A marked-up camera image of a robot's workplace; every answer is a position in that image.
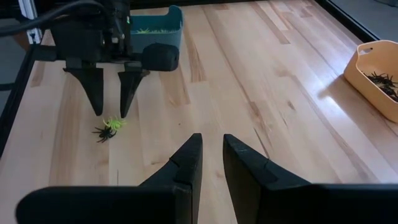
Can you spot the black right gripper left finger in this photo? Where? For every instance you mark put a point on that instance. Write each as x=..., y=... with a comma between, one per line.
x=124, y=205

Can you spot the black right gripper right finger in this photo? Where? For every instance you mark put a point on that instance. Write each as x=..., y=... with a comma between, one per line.
x=295, y=205

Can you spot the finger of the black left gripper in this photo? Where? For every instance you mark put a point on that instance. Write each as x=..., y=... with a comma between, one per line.
x=129, y=90
x=91, y=90

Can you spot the green plastic spider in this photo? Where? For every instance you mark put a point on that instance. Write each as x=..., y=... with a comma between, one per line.
x=142, y=30
x=115, y=123

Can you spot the teal plastic bin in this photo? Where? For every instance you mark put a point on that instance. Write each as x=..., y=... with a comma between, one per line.
x=158, y=42

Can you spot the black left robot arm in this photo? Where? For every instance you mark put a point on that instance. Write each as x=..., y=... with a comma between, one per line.
x=118, y=6

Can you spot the yellow plastic bin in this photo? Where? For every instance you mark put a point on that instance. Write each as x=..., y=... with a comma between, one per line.
x=373, y=93

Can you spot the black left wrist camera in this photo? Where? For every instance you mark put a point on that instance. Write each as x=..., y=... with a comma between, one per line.
x=160, y=56

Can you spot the silver aluminium post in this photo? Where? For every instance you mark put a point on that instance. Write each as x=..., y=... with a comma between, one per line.
x=29, y=9

